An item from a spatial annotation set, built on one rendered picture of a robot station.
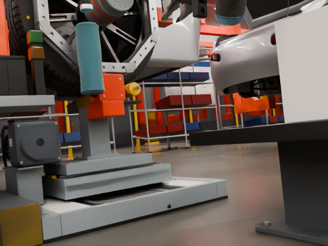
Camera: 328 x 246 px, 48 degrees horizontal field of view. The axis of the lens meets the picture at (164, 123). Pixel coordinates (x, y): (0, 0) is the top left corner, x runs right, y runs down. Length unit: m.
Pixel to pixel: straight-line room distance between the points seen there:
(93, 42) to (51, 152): 0.45
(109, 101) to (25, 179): 0.44
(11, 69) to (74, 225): 0.53
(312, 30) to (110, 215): 0.87
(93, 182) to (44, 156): 0.21
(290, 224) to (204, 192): 0.54
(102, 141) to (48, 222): 0.54
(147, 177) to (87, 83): 0.51
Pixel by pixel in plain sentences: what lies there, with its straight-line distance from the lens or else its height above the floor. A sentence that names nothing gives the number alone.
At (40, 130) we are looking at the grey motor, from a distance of 1.50.
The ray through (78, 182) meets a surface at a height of 0.15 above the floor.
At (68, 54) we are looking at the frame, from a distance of 1.50.
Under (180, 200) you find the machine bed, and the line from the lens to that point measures 1.50.
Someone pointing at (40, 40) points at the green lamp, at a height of 0.63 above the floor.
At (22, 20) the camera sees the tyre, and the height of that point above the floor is 0.79.
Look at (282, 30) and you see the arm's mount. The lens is 1.13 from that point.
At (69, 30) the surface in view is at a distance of 2.10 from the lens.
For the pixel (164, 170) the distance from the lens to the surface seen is 1.67.
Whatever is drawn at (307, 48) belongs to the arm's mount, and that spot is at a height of 0.50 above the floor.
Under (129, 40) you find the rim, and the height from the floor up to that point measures 0.75.
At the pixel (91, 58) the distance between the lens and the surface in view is 1.39.
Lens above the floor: 0.30
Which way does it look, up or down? 2 degrees up
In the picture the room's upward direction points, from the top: 6 degrees counter-clockwise
